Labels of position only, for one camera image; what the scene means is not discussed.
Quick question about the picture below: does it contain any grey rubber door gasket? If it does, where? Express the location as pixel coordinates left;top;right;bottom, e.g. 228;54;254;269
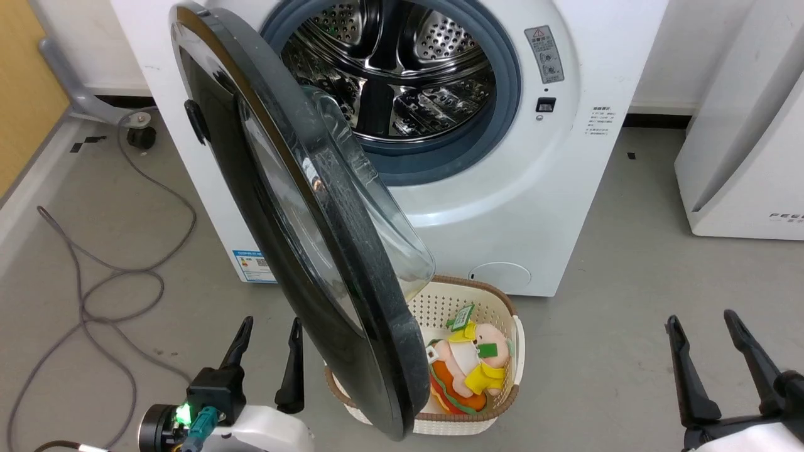
259;0;523;187

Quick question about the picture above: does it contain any white front-load washing machine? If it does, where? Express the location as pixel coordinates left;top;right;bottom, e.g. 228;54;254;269
110;0;670;298

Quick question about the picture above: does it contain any wooden panel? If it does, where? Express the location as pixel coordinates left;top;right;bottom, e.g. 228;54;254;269
0;0;70;200

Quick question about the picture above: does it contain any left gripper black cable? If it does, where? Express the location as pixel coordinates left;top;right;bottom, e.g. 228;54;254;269
33;441;112;452

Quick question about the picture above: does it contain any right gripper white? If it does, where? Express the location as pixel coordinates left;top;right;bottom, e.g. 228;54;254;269
665;309;804;452

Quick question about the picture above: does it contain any grey warning label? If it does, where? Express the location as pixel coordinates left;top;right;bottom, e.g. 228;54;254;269
524;25;565;85

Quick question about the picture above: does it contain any grey metal stand leg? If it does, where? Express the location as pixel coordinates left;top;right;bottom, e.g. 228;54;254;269
36;36;153;127

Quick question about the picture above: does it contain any pig doll in yellow clothes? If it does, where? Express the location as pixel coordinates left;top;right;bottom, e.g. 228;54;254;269
425;304;515;416

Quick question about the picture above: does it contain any black caster wheel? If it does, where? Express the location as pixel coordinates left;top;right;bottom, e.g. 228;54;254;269
126;125;157;151

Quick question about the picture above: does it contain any round white filter cover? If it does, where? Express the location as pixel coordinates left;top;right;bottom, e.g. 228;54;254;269
467;262;532;296

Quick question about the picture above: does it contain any steel washing machine drum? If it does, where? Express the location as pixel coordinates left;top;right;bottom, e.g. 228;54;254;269
280;0;498;144

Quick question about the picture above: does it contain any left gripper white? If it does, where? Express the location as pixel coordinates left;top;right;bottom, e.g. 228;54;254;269
138;315;315;452

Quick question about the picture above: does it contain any grey cable on floor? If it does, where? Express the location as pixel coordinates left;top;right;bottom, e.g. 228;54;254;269
6;109;198;452

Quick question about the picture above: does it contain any white appliance with grey stripe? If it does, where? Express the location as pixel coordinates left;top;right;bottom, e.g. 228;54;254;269
675;0;804;241

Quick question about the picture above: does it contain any small printed text label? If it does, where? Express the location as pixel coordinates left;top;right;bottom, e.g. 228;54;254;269
587;106;618;138

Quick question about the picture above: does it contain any black round washing machine door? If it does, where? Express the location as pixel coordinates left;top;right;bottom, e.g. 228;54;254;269
168;2;437;441

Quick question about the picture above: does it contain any cream woven plastic laundry basket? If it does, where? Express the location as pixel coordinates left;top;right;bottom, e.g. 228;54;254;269
323;274;526;436

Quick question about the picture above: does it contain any blue energy label sticker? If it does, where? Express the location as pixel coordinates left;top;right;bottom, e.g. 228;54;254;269
232;249;278;284

